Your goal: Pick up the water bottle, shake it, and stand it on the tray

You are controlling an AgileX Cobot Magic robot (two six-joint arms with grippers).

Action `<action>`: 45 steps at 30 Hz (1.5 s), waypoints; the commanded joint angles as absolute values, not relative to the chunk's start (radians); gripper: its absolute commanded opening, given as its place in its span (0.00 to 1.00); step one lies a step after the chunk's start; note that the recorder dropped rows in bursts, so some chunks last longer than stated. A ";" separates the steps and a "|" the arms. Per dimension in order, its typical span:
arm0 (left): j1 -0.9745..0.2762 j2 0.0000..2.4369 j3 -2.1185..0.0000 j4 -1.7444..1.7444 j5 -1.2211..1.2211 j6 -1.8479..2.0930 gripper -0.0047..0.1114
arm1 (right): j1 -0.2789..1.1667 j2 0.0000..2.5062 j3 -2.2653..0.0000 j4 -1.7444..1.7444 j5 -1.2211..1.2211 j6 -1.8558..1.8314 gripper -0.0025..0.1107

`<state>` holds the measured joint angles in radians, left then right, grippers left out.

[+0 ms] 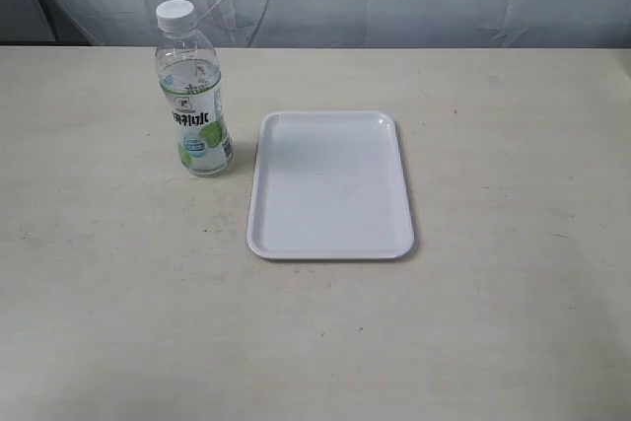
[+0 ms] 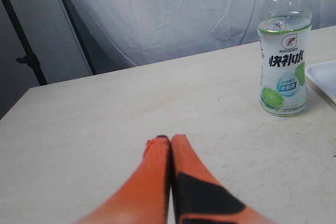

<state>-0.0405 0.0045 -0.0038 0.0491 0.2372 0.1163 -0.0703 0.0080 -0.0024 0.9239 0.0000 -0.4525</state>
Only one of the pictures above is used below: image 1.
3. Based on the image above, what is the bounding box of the clear plastic water bottle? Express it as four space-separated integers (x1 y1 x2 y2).
155 0 233 176

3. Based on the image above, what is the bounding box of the white rectangular plastic tray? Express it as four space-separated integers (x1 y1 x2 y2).
246 110 415 260

